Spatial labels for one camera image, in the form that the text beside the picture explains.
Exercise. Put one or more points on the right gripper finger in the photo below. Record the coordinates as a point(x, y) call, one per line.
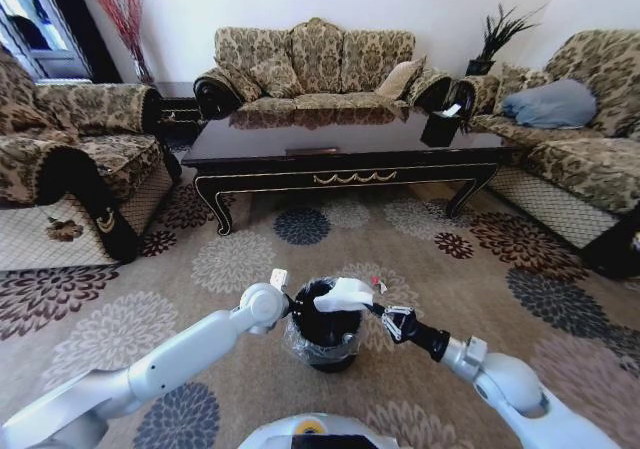
point(392, 330)
point(395, 312)

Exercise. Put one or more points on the white tissue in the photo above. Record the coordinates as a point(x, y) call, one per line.
point(345, 295)

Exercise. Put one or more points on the black bin with clear liner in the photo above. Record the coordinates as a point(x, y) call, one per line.
point(325, 334)

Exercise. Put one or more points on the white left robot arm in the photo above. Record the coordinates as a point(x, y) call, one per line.
point(165, 359)

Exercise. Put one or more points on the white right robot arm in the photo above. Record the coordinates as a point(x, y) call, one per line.
point(505, 375)

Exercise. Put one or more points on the small red white wrapper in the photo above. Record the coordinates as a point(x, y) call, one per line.
point(381, 285)

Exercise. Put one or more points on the white robot front shell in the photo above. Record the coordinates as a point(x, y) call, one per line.
point(315, 431)

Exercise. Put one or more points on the dark wooden coffee table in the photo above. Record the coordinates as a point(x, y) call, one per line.
point(345, 169)

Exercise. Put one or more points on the floral patterned rug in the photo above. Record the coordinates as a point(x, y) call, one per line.
point(210, 269)

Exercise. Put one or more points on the black tissue box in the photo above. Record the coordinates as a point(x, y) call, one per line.
point(440, 126)

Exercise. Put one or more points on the floral sofa with lattice skirt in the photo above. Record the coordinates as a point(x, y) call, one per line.
point(575, 169)

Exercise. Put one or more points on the plain beige cushion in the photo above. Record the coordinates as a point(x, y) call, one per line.
point(400, 80)

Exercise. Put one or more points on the floral two-seat sofa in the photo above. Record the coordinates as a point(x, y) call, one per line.
point(320, 64)

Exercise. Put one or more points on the black square plant pot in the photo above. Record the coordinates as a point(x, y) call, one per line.
point(481, 67)

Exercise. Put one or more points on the blue-grey cushion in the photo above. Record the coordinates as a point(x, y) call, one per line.
point(550, 104)

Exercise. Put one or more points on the dark side table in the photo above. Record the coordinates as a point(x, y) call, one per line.
point(177, 114)

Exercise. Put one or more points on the dark feathery plant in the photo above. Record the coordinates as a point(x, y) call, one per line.
point(502, 31)

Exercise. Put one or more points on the clear glass vase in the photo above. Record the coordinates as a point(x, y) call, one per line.
point(144, 71)

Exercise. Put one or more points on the floral sofa with black armrest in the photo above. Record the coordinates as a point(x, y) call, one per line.
point(75, 169)

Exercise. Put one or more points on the red decorative twigs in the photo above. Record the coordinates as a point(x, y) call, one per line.
point(122, 14)

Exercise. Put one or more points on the window with dark frame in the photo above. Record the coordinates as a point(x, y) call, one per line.
point(40, 24)

